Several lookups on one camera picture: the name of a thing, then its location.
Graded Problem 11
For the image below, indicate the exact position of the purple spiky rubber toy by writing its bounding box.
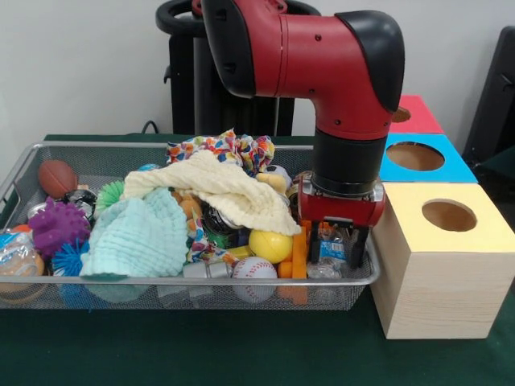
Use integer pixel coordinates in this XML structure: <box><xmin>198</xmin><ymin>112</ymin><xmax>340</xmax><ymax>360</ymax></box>
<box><xmin>27</xmin><ymin>197</ymin><xmax>92</xmax><ymax>258</ymax></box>

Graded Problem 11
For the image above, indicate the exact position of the brown toy football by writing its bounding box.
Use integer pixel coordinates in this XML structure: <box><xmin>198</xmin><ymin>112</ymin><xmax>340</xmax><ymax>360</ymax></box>
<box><xmin>38</xmin><ymin>159</ymin><xmax>79</xmax><ymax>199</ymax></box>

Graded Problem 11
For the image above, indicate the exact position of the clear plastic bottle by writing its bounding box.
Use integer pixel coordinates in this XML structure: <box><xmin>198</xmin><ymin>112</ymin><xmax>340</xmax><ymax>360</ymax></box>
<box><xmin>0</xmin><ymin>228</ymin><xmax>45</xmax><ymax>278</ymax></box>

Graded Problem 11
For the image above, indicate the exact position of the wooden box with three holes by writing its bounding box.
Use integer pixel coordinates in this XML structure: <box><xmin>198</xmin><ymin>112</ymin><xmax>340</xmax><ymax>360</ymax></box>
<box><xmin>369</xmin><ymin>94</ymin><xmax>515</xmax><ymax>340</ymax></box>

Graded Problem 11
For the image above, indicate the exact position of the cream waffle cloth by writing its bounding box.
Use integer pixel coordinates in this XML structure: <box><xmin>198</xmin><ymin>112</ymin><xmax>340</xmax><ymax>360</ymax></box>
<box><xmin>122</xmin><ymin>149</ymin><xmax>302</xmax><ymax>237</ymax></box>

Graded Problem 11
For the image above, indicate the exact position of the black chair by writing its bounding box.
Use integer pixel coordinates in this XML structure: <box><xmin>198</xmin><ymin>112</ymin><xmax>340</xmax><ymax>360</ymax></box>
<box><xmin>462</xmin><ymin>26</ymin><xmax>515</xmax><ymax>162</ymax></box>

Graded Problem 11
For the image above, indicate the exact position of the white toy baseball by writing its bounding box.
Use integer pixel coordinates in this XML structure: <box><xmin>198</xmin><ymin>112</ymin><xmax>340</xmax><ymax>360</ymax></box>
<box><xmin>232</xmin><ymin>256</ymin><xmax>278</xmax><ymax>303</ymax></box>

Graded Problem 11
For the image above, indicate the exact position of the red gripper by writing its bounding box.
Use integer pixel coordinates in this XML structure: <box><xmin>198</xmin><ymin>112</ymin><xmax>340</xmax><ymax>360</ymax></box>
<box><xmin>297</xmin><ymin>176</ymin><xmax>386</xmax><ymax>269</ymax></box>

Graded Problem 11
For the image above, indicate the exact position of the silver mesh bin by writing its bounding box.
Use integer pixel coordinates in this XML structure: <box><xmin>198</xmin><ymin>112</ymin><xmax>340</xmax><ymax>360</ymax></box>
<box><xmin>0</xmin><ymin>140</ymin><xmax>381</xmax><ymax>311</ymax></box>

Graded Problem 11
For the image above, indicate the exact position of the dark green side tablecloth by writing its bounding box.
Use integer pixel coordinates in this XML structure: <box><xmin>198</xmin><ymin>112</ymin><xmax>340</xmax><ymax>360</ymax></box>
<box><xmin>478</xmin><ymin>146</ymin><xmax>515</xmax><ymax>190</ymax></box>

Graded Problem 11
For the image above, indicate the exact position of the yellow ball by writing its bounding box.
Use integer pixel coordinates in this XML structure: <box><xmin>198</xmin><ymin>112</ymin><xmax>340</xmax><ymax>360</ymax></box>
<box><xmin>248</xmin><ymin>229</ymin><xmax>294</xmax><ymax>265</ymax></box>

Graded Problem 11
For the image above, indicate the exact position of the colourful patterned cloth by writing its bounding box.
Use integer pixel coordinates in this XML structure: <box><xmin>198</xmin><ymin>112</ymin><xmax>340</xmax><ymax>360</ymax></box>
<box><xmin>166</xmin><ymin>128</ymin><xmax>277</xmax><ymax>178</ymax></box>

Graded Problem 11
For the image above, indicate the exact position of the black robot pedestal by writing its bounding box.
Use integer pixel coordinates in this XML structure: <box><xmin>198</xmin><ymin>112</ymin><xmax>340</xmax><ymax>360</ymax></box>
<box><xmin>155</xmin><ymin>0</ymin><xmax>323</xmax><ymax>138</ymax></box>

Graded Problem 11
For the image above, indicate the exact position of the mint waffle cloth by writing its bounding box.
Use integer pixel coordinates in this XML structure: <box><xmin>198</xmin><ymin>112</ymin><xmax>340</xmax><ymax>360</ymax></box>
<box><xmin>79</xmin><ymin>187</ymin><xmax>189</xmax><ymax>278</ymax></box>

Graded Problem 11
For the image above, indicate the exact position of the small clear water bottle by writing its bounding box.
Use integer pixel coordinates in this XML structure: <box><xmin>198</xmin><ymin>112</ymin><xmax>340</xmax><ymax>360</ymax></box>
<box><xmin>307</xmin><ymin>224</ymin><xmax>352</xmax><ymax>279</ymax></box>

